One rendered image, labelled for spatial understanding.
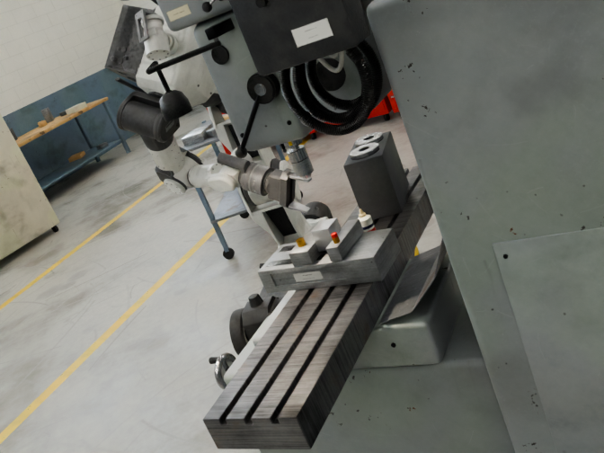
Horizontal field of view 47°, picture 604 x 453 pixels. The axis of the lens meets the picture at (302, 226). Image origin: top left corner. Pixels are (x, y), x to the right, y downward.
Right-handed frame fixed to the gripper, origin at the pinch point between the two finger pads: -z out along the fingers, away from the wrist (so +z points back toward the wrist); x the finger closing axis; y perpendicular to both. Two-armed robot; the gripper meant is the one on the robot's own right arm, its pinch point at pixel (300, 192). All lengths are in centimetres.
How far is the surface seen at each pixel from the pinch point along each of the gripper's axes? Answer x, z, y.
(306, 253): 2.7, -16.5, -27.9
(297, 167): 22.3, -9.7, -21.1
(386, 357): -13, -43, -35
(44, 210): -326, 444, 272
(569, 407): -5, -85, -37
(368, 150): 11.8, -14.5, 13.7
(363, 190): 1.0, -16.0, 9.0
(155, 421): -161, 76, 10
